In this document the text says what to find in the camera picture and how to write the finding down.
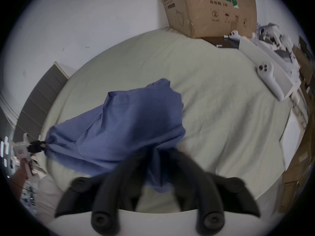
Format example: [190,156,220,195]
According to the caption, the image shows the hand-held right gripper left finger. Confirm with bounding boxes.
[54,152,153,236]

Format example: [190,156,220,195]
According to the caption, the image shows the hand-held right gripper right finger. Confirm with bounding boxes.
[169,148,261,233]

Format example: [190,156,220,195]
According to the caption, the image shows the dark blue shirt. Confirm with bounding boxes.
[44,78,186,194]

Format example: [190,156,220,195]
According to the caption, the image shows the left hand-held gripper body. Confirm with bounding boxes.
[13,132,40,181]

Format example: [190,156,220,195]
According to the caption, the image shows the flat brown cardboard cartons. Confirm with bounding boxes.
[272,35,315,214]

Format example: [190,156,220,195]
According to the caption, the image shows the white hand controller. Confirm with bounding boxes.
[223,30,241,40]
[255,61,285,102]

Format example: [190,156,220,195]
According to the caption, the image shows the grey padded headboard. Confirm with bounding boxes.
[13,61,77,143]

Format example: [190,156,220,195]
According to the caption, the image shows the person's left forearm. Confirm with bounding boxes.
[7,172,29,201]

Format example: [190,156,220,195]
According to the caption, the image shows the person's left hand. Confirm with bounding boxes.
[15,157,32,181]

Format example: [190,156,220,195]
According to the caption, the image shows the long white box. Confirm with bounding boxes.
[238,37,302,101]

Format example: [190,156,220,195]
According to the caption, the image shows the large brown cardboard carton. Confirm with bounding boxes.
[157,0,258,39]

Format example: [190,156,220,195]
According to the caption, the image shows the white headset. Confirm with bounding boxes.
[256,22,295,51]

